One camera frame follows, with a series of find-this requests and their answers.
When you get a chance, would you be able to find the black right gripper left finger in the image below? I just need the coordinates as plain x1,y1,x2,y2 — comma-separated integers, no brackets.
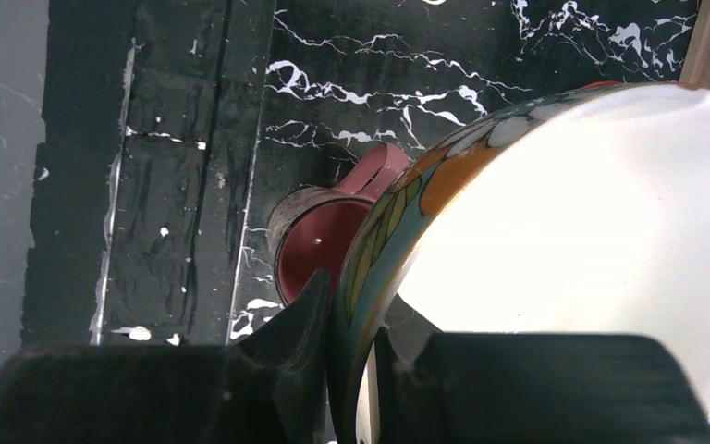
0,269,330,443

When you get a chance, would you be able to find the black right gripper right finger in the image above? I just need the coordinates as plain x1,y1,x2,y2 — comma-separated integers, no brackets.
374,329,710,443

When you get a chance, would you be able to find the white floral bowl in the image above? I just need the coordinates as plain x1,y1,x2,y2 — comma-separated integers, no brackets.
328,82,710,443

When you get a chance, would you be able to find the pink interior mug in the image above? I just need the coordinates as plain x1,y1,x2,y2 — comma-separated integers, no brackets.
267,143,410,305

